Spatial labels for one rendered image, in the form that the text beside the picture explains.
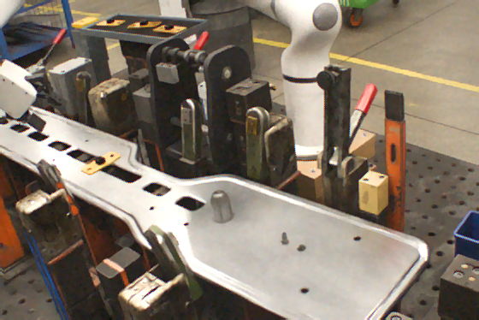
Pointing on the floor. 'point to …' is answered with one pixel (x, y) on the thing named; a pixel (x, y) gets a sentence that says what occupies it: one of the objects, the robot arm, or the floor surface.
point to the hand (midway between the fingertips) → (50, 115)
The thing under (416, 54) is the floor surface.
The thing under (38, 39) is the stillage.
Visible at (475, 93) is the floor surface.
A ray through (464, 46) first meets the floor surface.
